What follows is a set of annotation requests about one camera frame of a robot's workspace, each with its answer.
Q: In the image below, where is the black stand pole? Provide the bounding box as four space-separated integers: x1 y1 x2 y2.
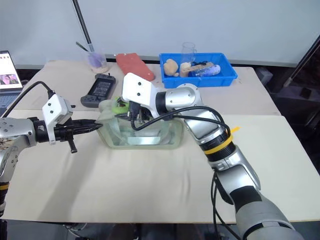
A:
283 34 320 88

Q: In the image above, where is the yellow cable tie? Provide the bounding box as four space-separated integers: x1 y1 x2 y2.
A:
202 125 242 155

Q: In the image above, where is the black flexible gooseneck pole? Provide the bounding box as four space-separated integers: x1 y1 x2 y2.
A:
72 0 95 52

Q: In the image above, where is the blue plastic bin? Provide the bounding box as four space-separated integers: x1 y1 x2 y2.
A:
158 52 239 89

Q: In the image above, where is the beige table cloth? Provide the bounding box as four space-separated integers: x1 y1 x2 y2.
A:
1 109 320 224

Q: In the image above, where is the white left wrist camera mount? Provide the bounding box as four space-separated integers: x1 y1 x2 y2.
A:
41 95 74 146

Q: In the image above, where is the red brick-shaped block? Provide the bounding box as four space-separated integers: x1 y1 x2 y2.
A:
115 52 156 82

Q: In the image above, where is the green plush keychain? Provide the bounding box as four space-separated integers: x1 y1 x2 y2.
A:
110 98 130 115

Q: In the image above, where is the open laptop computer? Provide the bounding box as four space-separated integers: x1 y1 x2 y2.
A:
0 50 25 116

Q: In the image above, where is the clear glass beaker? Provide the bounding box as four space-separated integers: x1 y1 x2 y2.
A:
181 42 198 66

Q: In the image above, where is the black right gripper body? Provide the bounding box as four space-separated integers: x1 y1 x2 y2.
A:
119 98 154 124

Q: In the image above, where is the cream plush toy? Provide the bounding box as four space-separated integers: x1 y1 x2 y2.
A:
179 62 193 78

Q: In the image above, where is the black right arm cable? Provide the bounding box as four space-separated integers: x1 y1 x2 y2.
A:
129 105 231 141

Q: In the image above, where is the glass cup with purple brush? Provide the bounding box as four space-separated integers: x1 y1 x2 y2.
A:
87 49 111 74

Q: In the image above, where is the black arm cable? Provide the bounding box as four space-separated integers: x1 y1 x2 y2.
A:
0 80 56 118
129 105 231 141

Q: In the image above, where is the gray handheld game controller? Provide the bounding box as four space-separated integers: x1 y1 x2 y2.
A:
80 72 117 109

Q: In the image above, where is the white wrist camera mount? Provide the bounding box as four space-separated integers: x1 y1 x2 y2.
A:
120 72 161 119
41 95 74 146

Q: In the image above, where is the blue purple plush toy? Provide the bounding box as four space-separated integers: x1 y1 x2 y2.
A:
189 64 222 78

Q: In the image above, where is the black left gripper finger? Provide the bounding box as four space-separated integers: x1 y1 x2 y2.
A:
73 125 103 134
72 119 104 128

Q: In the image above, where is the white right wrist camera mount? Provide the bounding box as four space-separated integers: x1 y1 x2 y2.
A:
120 72 161 119

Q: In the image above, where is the tan plush toy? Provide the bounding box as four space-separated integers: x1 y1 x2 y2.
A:
163 58 180 78

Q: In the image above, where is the wooden stick tool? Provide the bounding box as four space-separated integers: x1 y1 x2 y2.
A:
190 62 215 73

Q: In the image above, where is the clear plastic container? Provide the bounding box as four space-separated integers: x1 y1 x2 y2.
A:
95 98 185 151

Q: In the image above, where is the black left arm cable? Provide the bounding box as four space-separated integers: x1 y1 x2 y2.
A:
0 80 56 118

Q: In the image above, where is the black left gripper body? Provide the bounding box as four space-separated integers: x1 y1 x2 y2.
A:
53 119 79 154

